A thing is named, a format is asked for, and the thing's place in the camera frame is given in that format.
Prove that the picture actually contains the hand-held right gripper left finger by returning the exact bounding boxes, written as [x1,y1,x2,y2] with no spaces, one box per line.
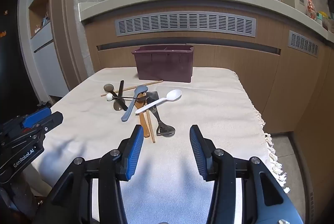
[33,124,145,224]

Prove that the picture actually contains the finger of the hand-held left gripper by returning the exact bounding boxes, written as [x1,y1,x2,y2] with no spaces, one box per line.
[16,106,52,128]
[26,112,64,136]

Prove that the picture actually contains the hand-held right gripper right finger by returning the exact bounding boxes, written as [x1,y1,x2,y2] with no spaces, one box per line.
[189,124,304,224]

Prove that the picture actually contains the wooden chopstick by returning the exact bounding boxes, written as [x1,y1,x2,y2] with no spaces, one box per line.
[101,80,164,97]
[145,106,156,143]

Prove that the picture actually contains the amber wooden spoon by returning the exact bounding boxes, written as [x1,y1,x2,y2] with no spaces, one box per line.
[137,93,150,138]

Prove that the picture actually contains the dark metal utensil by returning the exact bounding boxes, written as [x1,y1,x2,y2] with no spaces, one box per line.
[145,91,176,138]

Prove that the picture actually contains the smoky translucent spoon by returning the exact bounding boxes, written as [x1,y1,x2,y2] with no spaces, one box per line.
[104,84,129,112]
[114,80,126,112]

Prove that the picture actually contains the black stirrer with white ball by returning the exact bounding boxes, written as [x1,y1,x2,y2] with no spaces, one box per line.
[106,93,148,102]

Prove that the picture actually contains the white bowl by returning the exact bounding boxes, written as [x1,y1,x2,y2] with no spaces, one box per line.
[135,89,182,114]

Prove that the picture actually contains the blue plate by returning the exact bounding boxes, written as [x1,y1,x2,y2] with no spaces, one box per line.
[120,85,149,122]

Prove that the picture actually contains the purple plastic bin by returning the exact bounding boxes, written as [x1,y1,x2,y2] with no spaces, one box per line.
[131,44,194,83]

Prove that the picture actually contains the white fringed tablecloth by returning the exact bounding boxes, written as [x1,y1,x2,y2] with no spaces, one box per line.
[31,67,291,224]

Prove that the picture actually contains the white shelf unit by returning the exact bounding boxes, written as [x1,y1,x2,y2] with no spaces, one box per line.
[18,0,70,100]

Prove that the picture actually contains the wooden cabinet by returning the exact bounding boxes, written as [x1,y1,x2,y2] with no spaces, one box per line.
[83,11,334,224]

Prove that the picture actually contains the long grey vent grille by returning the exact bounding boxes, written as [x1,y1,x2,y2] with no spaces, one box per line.
[115,12,257,37]

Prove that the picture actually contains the small grey vent grille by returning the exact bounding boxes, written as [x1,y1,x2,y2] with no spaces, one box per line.
[288,30,319,57]

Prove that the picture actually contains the jar with orange contents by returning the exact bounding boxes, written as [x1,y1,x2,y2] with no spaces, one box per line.
[306,0,317,21]

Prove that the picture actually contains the green and yellow containers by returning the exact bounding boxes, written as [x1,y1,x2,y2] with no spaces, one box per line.
[316,11,330,23]

